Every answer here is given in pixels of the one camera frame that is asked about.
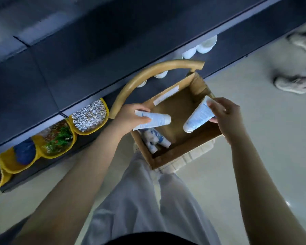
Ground person's right hand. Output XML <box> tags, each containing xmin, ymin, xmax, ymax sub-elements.
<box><xmin>207</xmin><ymin>97</ymin><xmax>243</xmax><ymax>145</ymax></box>

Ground person's left hand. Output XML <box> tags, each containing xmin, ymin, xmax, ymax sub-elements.
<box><xmin>113</xmin><ymin>103</ymin><xmax>152</xmax><ymax>138</ymax></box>

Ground white cream tube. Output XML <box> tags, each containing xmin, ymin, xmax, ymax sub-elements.
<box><xmin>150</xmin><ymin>128</ymin><xmax>172</xmax><ymax>148</ymax></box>
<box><xmin>142</xmin><ymin>129</ymin><xmax>158</xmax><ymax>154</ymax></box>
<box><xmin>183</xmin><ymin>96</ymin><xmax>216</xmax><ymax>133</ymax></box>
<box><xmin>132</xmin><ymin>110</ymin><xmax>172</xmax><ymax>131</ymax></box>

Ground person's right forearm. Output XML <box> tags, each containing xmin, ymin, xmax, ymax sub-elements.
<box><xmin>227</xmin><ymin>134</ymin><xmax>306</xmax><ymax>245</ymax></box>

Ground person's left forearm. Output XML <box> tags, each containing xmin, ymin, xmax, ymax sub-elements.
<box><xmin>11</xmin><ymin>122</ymin><xmax>130</xmax><ymax>245</ymax></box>

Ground brown cardboard box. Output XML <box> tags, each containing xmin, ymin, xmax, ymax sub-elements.
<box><xmin>131</xmin><ymin>72</ymin><xmax>224</xmax><ymax>170</ymax></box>

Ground yellow plastic bin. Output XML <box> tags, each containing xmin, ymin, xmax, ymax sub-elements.
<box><xmin>31</xmin><ymin>120</ymin><xmax>77</xmax><ymax>159</ymax></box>
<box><xmin>67</xmin><ymin>98</ymin><xmax>110</xmax><ymax>136</ymax></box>
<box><xmin>0</xmin><ymin>158</ymin><xmax>12</xmax><ymax>196</ymax></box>
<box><xmin>0</xmin><ymin>138</ymin><xmax>39</xmax><ymax>174</ymax></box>

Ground white pebbles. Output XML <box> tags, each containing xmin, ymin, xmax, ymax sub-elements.
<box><xmin>71</xmin><ymin>100</ymin><xmax>107</xmax><ymax>132</ymax></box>

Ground white trousers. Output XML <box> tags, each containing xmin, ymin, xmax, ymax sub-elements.
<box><xmin>81</xmin><ymin>143</ymin><xmax>222</xmax><ymax>245</ymax></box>

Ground green artificial plants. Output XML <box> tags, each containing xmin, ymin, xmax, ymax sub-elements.
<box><xmin>41</xmin><ymin>121</ymin><xmax>74</xmax><ymax>154</ymax></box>

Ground dark shelf unit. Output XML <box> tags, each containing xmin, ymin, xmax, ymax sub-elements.
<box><xmin>0</xmin><ymin>0</ymin><xmax>306</xmax><ymax>194</ymax></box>

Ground black shirt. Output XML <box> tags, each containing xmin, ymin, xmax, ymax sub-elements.
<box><xmin>112</xmin><ymin>231</ymin><xmax>197</xmax><ymax>245</ymax></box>

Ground blue bag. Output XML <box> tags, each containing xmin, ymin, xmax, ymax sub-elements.
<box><xmin>13</xmin><ymin>138</ymin><xmax>37</xmax><ymax>166</ymax></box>

